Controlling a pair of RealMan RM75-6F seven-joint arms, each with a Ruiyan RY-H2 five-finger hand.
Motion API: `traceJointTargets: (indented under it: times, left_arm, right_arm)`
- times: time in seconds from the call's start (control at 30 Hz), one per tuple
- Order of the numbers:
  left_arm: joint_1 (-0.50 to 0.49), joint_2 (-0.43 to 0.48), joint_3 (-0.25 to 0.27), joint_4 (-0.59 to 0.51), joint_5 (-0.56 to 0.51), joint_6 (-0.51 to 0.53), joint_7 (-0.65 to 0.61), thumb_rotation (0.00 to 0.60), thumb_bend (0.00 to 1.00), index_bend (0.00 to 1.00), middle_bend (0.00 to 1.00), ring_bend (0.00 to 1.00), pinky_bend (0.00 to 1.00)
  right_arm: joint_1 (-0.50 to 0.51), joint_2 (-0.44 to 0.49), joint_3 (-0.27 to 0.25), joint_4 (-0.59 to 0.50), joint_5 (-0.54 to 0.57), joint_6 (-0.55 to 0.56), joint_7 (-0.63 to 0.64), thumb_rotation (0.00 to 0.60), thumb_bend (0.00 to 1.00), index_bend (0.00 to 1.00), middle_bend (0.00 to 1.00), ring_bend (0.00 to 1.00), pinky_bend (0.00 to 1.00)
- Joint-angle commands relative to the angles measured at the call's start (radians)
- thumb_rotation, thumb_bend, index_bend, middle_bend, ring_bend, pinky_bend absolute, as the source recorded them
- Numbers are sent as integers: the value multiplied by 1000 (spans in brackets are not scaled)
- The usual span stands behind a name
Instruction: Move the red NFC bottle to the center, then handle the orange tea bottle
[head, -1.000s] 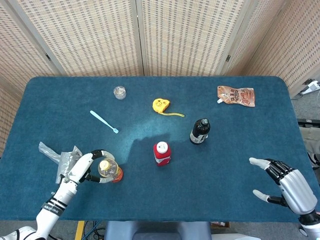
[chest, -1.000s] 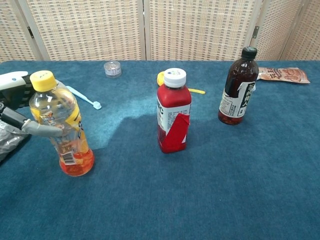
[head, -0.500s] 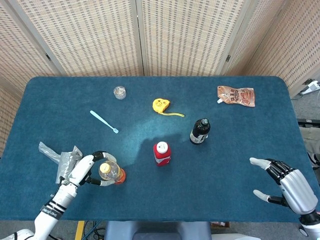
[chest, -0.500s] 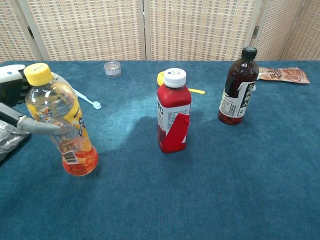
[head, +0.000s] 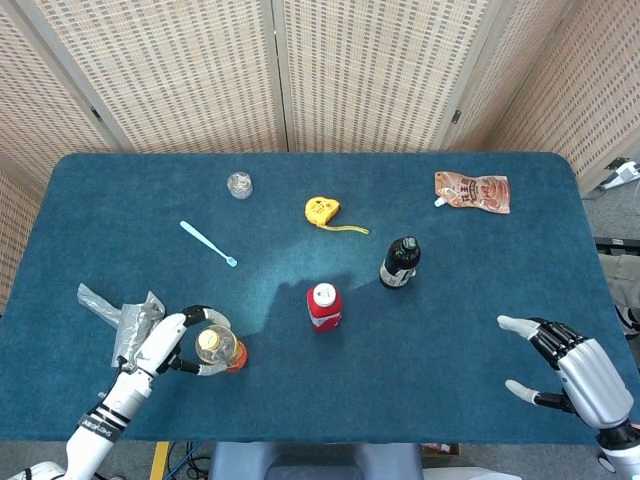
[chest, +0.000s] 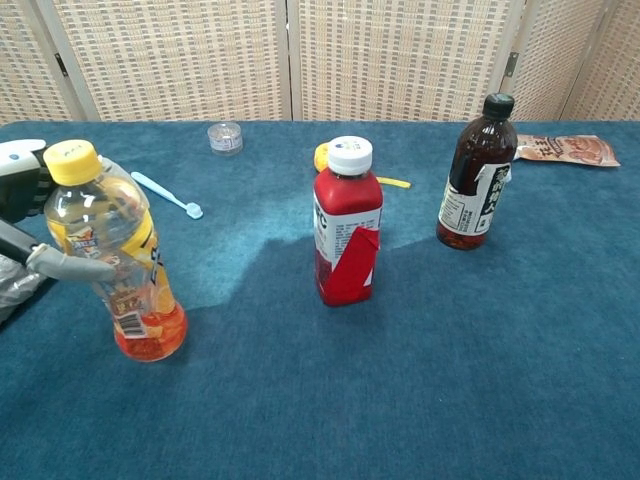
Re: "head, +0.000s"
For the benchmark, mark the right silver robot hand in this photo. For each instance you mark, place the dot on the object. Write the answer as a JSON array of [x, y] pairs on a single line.
[[595, 380]]

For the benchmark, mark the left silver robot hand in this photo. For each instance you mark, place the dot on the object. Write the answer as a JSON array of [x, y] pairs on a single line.
[[160, 345]]

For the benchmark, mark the orange tea bottle yellow cap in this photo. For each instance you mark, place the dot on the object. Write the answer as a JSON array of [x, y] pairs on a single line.
[[215, 342]]

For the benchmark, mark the red NFC juice bottle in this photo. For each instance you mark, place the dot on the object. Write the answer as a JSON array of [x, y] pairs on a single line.
[[322, 310]]

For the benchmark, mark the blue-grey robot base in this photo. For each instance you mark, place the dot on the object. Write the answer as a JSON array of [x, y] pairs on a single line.
[[310, 460]]

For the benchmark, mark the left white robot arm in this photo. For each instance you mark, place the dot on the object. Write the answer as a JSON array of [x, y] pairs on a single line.
[[115, 400]]

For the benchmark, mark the crumpled silver foil bag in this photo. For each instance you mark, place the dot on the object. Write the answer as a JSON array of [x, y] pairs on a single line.
[[132, 325]]

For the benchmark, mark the beige padded chair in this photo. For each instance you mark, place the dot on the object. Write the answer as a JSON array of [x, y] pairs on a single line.
[[620, 275]]

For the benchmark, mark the light blue toothbrush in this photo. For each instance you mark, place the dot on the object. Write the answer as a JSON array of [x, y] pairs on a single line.
[[232, 261]]

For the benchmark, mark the black metal bar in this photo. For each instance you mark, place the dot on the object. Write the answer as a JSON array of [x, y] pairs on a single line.
[[617, 242]]

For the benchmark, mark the brown cardboard box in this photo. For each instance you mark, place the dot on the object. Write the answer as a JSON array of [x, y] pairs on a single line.
[[440, 448]]

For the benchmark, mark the teal table cloth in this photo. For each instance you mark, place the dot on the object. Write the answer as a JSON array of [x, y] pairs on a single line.
[[350, 390]]

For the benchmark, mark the white device on floor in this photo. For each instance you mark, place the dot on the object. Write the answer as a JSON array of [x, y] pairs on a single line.
[[625, 175]]

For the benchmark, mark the yellow tape measure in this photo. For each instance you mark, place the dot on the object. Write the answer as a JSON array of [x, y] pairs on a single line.
[[320, 210]]

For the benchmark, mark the orange snack pouch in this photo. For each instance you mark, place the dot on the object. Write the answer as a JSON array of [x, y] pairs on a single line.
[[480, 192]]

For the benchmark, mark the dark brown bottle black cap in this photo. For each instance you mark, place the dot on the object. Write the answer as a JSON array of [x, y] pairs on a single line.
[[400, 260]]

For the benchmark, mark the black screen hinge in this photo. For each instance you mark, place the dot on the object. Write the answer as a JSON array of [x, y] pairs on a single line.
[[456, 116], [96, 113]]

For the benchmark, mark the woven folding screen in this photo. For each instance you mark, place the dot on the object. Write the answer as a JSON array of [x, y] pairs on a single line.
[[190, 75]]

